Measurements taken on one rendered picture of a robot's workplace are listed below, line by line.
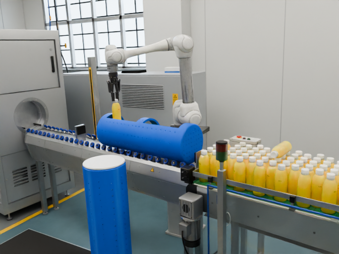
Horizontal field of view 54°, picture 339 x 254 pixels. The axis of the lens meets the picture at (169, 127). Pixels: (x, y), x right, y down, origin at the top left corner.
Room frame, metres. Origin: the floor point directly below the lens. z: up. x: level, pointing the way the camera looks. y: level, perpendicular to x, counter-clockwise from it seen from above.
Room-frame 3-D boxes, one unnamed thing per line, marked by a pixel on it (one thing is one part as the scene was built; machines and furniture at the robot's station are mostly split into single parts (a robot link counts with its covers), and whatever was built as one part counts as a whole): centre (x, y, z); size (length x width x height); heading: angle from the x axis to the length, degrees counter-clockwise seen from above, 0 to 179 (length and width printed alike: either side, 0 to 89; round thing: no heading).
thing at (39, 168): (3.46, 1.42, 0.31); 0.06 x 0.06 x 0.63; 51
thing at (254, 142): (2.34, -0.54, 1.05); 0.20 x 0.10 x 0.10; 51
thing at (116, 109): (2.75, 0.43, 1.25); 0.07 x 0.07 x 0.19
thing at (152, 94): (4.72, 0.57, 0.72); 2.15 x 0.54 x 1.45; 59
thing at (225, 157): (1.72, -0.27, 1.18); 0.06 x 0.06 x 0.05
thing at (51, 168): (3.57, 1.34, 0.31); 0.06 x 0.06 x 0.63; 51
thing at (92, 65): (3.43, 0.75, 0.85); 0.06 x 0.06 x 1.70; 51
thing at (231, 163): (1.98, -0.39, 0.99); 0.07 x 0.07 x 0.19
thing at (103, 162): (2.13, 0.44, 1.03); 0.28 x 0.28 x 0.01
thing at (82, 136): (3.08, 0.84, 1.00); 0.10 x 0.04 x 0.15; 141
